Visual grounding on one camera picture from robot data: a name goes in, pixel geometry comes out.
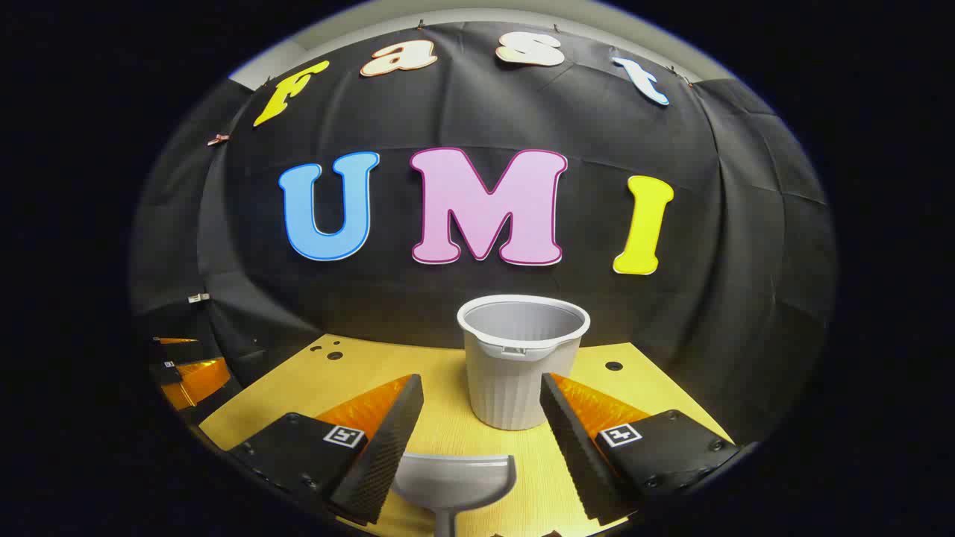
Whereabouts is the white ribbed garbage bin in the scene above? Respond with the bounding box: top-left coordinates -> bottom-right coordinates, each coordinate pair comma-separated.
457,294 -> 592,431

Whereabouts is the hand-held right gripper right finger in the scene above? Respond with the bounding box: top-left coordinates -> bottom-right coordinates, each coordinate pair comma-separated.
540,372 -> 741,527

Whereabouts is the yellow wooden desktop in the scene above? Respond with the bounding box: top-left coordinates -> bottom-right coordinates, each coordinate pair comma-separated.
198,333 -> 736,537

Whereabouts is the grey plastic dustpan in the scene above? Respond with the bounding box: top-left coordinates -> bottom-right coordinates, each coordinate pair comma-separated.
392,453 -> 517,537

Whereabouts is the black backdrop cloth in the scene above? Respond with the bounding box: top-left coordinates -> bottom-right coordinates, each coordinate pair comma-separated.
131,21 -> 836,448

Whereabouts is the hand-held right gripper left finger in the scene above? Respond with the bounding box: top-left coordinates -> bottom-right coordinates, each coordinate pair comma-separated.
228,373 -> 425,525

